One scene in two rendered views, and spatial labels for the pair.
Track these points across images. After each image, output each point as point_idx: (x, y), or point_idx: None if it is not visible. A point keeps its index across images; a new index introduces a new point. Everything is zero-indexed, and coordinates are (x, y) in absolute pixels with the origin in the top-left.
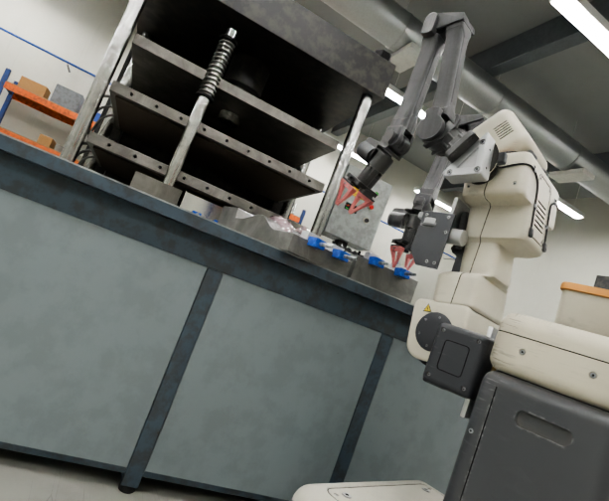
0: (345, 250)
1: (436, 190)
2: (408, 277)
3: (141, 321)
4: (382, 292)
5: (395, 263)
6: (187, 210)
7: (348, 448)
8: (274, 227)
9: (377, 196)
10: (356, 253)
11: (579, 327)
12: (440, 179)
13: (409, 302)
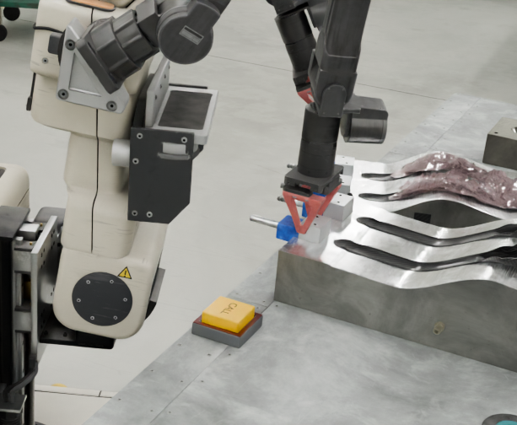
0: (500, 234)
1: (320, 34)
2: (276, 234)
3: None
4: (275, 253)
5: (307, 212)
6: (395, 146)
7: None
8: (402, 163)
9: (293, 80)
10: (511, 250)
11: None
12: (328, 3)
13: (274, 294)
